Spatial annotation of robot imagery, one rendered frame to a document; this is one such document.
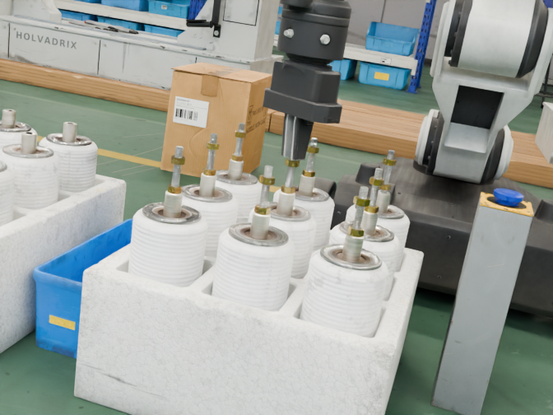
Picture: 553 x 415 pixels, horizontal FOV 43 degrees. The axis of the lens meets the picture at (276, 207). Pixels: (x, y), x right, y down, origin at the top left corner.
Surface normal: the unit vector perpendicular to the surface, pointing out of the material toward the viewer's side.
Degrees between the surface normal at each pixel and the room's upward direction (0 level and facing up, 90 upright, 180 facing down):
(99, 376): 90
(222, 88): 90
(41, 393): 0
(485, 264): 90
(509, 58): 123
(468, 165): 129
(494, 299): 90
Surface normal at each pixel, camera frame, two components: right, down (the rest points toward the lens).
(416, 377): 0.15, -0.95
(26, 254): 0.95, 0.22
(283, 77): -0.70, 0.11
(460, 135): -0.11, -0.37
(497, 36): -0.26, 0.30
